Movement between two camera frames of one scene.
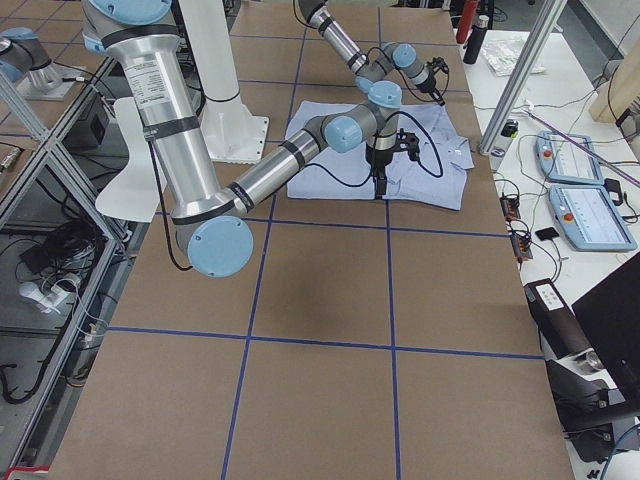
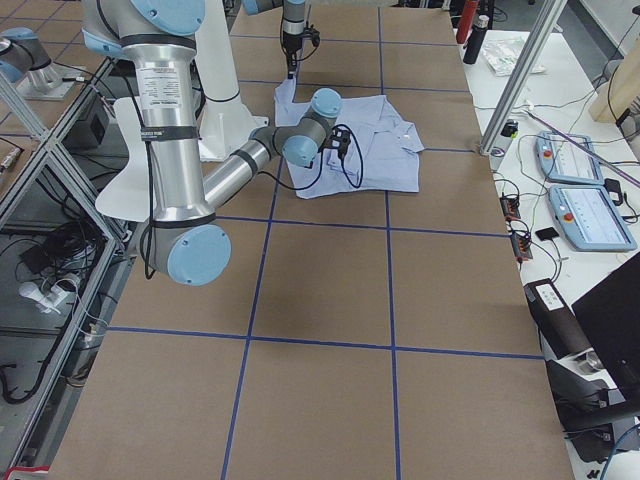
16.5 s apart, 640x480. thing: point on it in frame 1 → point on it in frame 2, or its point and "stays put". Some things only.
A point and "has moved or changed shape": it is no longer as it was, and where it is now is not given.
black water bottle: (476, 39) stays put
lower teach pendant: (589, 218) stays put
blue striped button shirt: (432, 180) has moved or changed shape
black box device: (559, 326) stays put
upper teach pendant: (569, 157) stays put
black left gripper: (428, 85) → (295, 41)
